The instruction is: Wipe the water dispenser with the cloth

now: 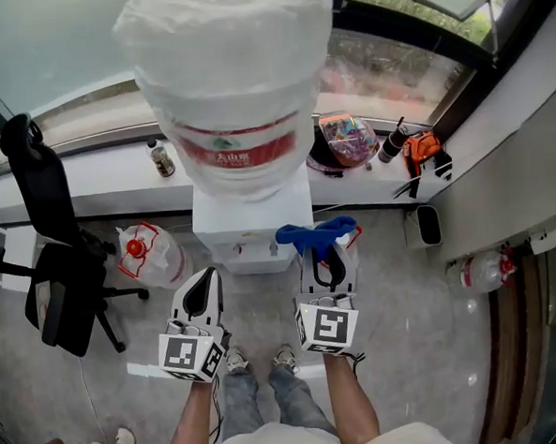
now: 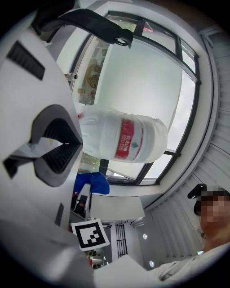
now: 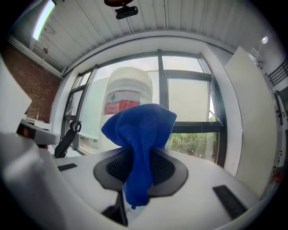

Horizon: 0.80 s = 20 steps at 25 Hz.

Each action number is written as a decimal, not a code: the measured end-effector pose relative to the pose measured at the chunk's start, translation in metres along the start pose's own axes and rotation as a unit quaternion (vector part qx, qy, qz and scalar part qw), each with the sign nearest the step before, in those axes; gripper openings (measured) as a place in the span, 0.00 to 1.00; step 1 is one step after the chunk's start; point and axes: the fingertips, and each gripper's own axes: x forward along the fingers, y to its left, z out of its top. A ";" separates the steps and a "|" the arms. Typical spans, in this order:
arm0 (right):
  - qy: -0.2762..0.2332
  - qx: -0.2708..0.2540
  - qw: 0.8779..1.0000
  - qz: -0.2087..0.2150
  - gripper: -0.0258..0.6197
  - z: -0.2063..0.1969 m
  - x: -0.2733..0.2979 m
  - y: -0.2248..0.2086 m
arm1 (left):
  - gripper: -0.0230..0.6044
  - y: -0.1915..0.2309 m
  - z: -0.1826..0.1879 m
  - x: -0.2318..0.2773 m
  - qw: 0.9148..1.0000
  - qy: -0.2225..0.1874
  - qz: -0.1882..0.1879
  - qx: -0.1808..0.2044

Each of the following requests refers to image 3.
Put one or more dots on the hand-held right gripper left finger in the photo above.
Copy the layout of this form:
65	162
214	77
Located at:
114	168

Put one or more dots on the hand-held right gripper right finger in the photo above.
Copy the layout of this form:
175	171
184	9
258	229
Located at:
164	170

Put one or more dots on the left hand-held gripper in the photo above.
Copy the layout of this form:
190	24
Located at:
42	134

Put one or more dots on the blue cloth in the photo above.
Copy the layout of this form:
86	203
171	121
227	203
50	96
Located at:
144	134

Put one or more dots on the black jointed arm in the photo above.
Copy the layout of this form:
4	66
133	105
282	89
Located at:
67	141

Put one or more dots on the green bushes outside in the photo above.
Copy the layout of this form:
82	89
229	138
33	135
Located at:
193	142

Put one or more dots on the white flat panel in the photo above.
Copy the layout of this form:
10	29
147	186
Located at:
12	101

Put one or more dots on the tall white board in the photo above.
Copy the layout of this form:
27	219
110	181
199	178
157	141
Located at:
252	116

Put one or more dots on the long ceiling light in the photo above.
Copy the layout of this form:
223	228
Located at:
43	20

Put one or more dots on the brown round ceiling fixture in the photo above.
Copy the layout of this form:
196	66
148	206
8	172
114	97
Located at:
118	2

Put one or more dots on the dark metal window frame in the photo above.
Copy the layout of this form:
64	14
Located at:
162	85

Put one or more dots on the black wall rack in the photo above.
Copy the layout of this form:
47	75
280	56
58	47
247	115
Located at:
280	74

